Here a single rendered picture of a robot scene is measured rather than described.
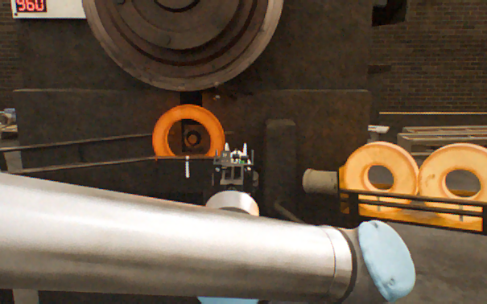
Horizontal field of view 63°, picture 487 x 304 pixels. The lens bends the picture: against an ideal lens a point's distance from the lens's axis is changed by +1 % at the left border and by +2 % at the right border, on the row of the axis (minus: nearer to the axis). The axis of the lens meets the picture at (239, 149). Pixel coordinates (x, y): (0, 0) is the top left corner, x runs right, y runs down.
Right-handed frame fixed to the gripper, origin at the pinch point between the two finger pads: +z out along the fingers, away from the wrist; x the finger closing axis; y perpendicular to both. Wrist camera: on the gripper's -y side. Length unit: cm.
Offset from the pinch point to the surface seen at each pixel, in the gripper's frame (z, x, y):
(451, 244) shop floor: 87, -108, -105
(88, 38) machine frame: 36, 42, 16
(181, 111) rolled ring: 17.9, 14.6, 2.5
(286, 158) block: 12.5, -11.9, -7.7
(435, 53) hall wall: 611, -312, -160
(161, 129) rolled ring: 16.5, 19.9, -1.9
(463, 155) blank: -6.7, -42.4, 5.4
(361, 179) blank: 0.7, -27.3, -5.5
